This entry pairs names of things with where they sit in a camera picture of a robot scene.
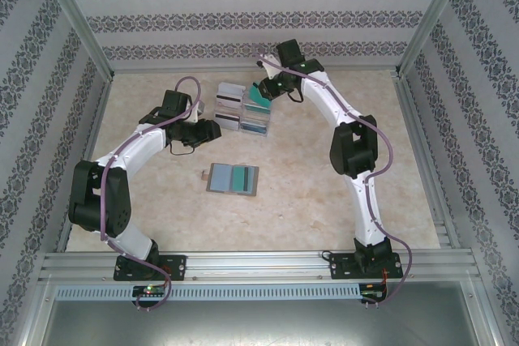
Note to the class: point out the blue card stack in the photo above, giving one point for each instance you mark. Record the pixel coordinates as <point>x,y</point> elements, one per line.
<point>253,127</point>

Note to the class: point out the aluminium side rail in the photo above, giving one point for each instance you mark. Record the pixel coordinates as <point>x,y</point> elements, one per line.
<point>409,111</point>
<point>101,111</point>

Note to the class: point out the grey leather card holder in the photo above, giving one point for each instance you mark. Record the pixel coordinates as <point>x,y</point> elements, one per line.
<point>223,179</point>

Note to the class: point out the teal black-striped card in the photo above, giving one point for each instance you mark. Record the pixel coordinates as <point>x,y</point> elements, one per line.
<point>244,179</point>

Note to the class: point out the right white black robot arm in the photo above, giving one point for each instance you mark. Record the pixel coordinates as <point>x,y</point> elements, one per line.
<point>353,147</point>

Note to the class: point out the grey metal sheet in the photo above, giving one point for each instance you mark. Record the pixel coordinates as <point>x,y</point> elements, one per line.
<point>259,325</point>

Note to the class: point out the aluminium frame post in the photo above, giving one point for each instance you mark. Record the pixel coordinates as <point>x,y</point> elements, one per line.
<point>434,9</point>
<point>73,9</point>

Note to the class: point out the teal VIP card stack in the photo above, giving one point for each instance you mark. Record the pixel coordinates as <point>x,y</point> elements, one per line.
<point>256,109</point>

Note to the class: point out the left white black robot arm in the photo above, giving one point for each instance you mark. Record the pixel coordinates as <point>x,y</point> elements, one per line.
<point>134,147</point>

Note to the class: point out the clear acrylic card stand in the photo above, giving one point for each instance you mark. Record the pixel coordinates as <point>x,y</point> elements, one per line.
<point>243,113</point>

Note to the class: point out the aluminium wall rail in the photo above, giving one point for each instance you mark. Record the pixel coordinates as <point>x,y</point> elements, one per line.
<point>162,69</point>

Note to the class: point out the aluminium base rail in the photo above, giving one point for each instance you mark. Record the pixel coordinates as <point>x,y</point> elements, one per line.
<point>251,267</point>

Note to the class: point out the white black-striped card stack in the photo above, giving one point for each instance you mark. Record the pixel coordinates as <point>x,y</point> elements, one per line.
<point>228,102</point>

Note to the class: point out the teal plastic card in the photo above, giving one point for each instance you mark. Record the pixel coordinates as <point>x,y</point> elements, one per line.
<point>255,96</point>

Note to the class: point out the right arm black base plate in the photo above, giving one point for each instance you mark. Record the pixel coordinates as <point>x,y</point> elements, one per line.
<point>340,267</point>

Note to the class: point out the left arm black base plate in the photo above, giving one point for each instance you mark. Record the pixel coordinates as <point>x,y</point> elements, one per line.
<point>174,267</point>

